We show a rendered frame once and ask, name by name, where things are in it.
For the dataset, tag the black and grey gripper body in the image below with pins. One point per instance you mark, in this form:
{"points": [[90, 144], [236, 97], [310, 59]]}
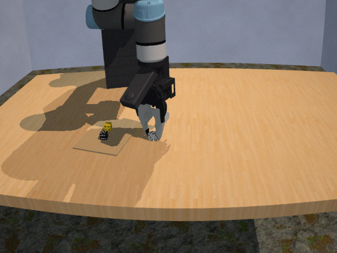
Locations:
{"points": [[162, 86]]}

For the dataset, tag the tan square mat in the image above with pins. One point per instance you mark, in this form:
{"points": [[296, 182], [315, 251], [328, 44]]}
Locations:
{"points": [[117, 139]]}

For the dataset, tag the yellow die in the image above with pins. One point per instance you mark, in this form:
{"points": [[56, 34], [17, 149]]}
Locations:
{"points": [[108, 126]]}

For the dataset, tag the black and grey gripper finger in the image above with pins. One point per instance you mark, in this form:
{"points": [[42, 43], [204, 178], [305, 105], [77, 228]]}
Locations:
{"points": [[144, 112], [161, 115]]}

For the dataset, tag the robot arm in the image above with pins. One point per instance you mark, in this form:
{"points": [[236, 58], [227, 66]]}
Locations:
{"points": [[149, 18]]}

